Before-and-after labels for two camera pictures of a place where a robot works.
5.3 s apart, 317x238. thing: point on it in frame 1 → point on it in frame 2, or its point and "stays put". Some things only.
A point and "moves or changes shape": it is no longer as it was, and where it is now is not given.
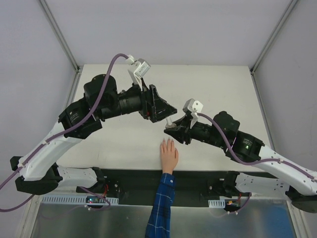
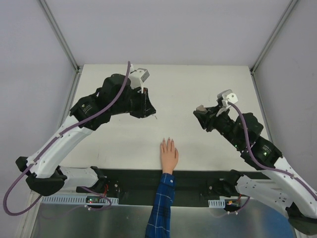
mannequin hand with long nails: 169,157 stays put
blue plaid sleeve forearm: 159,224 stays put
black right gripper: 186,129 → 211,117
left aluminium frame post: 61,36 stays put
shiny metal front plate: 130,221 stays put
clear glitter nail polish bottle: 174,125 moves or changes shape
